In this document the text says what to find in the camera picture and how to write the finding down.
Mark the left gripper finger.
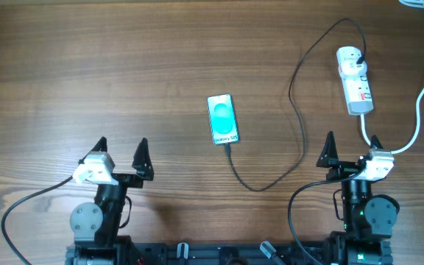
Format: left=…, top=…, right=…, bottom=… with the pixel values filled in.
left=132, top=138, right=155, bottom=181
left=78, top=136, right=107, bottom=164

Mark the cyan screen smartphone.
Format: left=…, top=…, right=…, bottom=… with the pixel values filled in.
left=207, top=94, right=239, bottom=145

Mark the black USB charging cable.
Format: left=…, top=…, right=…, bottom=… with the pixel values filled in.
left=224, top=18, right=368, bottom=193

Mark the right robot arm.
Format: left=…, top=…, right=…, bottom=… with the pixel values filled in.
left=317, top=132, right=400, bottom=265

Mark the black camera cable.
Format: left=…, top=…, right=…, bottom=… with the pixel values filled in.
left=1, top=175, right=75, bottom=265
left=287, top=167, right=367, bottom=265

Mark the white USB charger plug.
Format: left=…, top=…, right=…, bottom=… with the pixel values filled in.
left=338, top=60, right=367, bottom=79

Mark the left black camera cable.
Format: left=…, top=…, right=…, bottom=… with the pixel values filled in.
left=1, top=175, right=75, bottom=265

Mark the right black camera cable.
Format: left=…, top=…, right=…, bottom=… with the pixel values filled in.
left=287, top=167, right=367, bottom=265

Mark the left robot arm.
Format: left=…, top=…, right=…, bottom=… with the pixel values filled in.
left=65, top=137, right=154, bottom=265

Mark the white power strip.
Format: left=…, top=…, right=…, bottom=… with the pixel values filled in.
left=336, top=46, right=375, bottom=116

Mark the white power strip cord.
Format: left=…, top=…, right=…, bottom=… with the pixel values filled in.
left=360, top=0, right=424, bottom=155

